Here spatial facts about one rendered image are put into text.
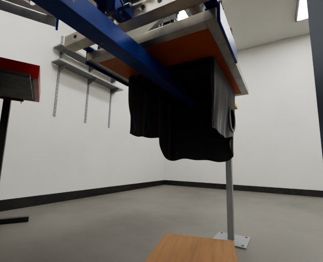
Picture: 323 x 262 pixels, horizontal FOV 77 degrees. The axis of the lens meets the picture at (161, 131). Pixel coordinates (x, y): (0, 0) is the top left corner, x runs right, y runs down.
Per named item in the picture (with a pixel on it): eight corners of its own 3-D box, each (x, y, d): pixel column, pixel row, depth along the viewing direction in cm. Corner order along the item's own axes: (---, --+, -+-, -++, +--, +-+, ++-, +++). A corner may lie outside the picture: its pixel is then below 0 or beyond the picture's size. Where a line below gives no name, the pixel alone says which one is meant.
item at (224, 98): (222, 150, 122) (220, 93, 128) (237, 150, 118) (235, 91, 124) (195, 143, 83) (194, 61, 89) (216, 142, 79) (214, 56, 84)
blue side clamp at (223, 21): (225, 65, 90) (225, 51, 91) (237, 63, 88) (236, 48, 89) (204, 26, 64) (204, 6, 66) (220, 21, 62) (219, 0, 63)
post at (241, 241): (219, 232, 153) (216, 109, 168) (250, 238, 142) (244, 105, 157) (210, 241, 134) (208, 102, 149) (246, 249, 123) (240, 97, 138)
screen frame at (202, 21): (168, 105, 159) (168, 101, 159) (248, 94, 130) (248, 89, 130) (86, 61, 91) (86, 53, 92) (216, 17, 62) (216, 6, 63)
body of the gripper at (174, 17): (173, 27, 88) (173, 2, 90) (156, 33, 92) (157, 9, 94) (181, 37, 95) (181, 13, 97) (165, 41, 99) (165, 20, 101)
